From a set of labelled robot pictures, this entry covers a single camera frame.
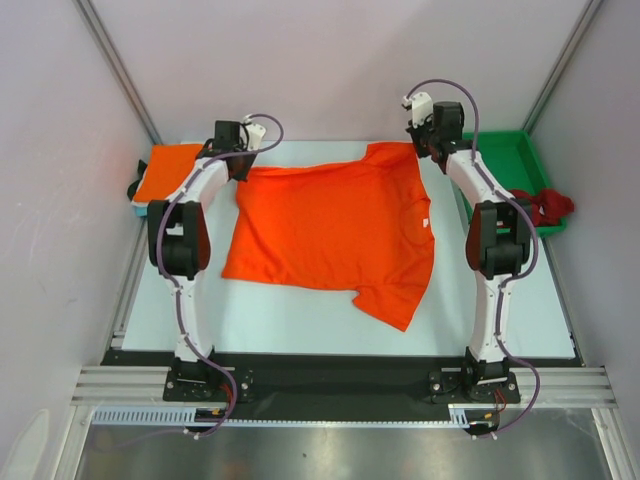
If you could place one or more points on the dark red t shirt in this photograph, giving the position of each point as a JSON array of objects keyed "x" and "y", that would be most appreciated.
[{"x": 549, "y": 206}]

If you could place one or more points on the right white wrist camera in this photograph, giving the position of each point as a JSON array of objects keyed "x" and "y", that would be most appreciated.
[{"x": 420, "y": 106}]

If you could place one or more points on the folded orange t shirt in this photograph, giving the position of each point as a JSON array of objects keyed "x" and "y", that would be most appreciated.
[{"x": 168, "y": 168}]

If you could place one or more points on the aluminium corner post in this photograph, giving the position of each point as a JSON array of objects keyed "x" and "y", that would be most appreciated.
[
  {"x": 570, "y": 48},
  {"x": 109, "y": 51}
]

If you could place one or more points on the orange t shirt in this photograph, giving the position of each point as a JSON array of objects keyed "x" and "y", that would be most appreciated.
[
  {"x": 361, "y": 226},
  {"x": 168, "y": 168}
]

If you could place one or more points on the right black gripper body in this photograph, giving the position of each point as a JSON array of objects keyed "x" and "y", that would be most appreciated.
[{"x": 422, "y": 145}]

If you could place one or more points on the folded black t shirt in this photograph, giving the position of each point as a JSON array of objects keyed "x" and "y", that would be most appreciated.
[{"x": 134, "y": 186}]

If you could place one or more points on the right aluminium corner post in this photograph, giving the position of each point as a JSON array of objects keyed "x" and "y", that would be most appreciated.
[{"x": 570, "y": 48}]

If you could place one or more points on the light blue cable duct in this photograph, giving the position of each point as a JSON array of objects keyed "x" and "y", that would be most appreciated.
[{"x": 194, "y": 417}]

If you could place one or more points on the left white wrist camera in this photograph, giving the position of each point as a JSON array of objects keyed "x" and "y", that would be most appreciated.
[{"x": 254, "y": 133}]

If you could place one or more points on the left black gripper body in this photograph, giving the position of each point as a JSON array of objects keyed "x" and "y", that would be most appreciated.
[{"x": 244, "y": 164}]

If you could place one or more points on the green plastic bin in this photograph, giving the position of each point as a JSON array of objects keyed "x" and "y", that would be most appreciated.
[{"x": 514, "y": 161}]

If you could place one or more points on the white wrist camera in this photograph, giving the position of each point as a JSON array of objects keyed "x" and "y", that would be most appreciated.
[
  {"x": 420, "y": 106},
  {"x": 254, "y": 133}
]

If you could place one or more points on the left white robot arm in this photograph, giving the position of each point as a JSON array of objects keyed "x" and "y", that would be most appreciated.
[{"x": 178, "y": 240}]

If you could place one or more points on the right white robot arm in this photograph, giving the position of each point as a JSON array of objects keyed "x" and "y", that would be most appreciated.
[{"x": 500, "y": 247}]

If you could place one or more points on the left aluminium corner post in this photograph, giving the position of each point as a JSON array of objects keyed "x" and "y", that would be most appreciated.
[{"x": 109, "y": 51}]

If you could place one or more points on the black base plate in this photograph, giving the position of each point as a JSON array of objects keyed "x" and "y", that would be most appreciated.
[{"x": 334, "y": 387}]

